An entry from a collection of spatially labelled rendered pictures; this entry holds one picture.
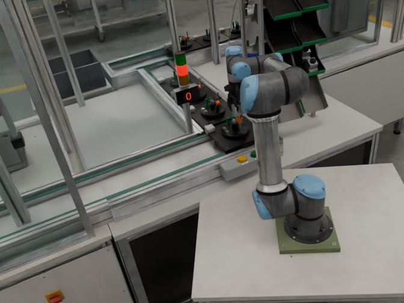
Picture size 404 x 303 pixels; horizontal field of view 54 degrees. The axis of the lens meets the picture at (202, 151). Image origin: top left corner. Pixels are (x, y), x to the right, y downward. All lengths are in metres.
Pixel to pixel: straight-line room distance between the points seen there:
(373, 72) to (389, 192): 1.53
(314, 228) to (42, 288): 1.16
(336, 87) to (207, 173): 1.50
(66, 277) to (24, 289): 0.17
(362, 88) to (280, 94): 1.99
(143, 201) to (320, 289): 0.82
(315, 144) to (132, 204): 0.98
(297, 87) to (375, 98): 2.13
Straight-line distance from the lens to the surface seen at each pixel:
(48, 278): 1.89
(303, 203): 1.50
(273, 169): 1.42
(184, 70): 1.90
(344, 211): 1.78
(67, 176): 1.61
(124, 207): 1.80
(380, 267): 1.61
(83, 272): 1.91
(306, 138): 2.19
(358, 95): 3.28
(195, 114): 2.26
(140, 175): 1.96
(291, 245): 1.60
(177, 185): 1.83
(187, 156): 2.02
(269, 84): 1.32
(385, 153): 3.64
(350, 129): 2.29
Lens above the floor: 2.08
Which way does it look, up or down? 35 degrees down
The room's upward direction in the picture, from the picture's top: 8 degrees counter-clockwise
